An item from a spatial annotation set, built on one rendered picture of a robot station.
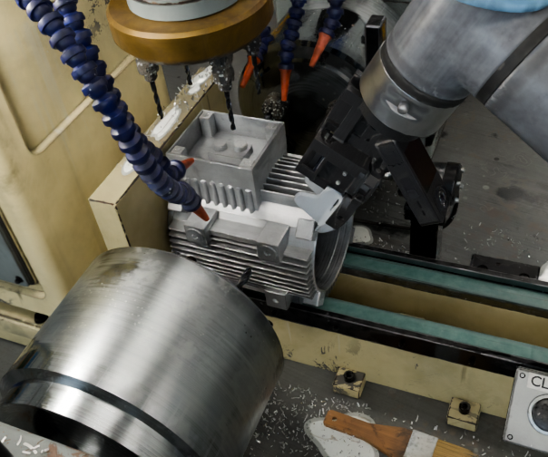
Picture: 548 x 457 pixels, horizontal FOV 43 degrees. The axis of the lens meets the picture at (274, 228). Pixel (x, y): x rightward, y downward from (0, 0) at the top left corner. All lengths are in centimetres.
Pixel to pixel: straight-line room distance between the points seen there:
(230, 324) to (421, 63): 30
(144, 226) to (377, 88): 38
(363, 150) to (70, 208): 42
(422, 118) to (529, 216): 66
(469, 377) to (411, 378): 8
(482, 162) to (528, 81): 81
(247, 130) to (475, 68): 41
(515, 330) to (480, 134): 54
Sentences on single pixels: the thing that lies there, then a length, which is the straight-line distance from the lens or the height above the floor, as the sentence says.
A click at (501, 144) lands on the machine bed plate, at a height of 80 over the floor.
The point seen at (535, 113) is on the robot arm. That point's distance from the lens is 58.
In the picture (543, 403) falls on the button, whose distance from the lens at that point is 70.
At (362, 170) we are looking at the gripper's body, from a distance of 70.
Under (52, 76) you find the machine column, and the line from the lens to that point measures 91.
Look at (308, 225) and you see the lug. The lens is 82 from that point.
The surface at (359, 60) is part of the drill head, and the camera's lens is 102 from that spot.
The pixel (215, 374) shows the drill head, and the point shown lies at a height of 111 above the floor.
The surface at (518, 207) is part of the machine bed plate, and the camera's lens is 129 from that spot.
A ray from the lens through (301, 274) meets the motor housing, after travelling 86.
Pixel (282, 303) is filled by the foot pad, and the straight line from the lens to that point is 90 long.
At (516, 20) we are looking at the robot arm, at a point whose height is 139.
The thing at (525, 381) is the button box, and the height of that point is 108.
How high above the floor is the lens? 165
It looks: 43 degrees down
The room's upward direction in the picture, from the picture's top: 9 degrees counter-clockwise
